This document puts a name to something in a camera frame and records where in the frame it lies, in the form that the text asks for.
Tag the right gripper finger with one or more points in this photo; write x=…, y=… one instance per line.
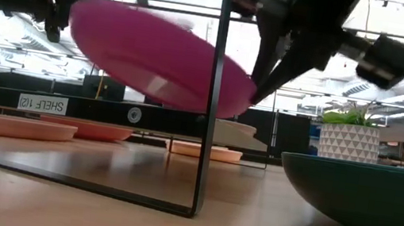
x=270, y=47
x=297, y=63

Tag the magenta pink plate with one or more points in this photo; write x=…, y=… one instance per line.
x=146, y=56

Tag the orange plate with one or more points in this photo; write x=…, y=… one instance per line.
x=95, y=131

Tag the peach plate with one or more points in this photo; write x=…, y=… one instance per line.
x=3, y=126

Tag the teal plate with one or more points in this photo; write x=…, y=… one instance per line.
x=373, y=202

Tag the white shelf label sticker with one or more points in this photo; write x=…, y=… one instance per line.
x=43, y=103

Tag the round silver shelf fastener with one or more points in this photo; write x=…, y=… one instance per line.
x=134, y=115

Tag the green succulent plant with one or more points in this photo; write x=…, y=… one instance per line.
x=342, y=117

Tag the black partition panel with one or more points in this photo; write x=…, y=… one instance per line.
x=291, y=136

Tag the beige plate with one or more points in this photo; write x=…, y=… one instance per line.
x=236, y=128

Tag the white triangle-patterned plant pot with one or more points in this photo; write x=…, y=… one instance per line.
x=349, y=143

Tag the black background cabinet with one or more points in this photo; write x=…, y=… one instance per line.
x=103, y=88

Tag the pale cream plate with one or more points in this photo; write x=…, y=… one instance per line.
x=188, y=149

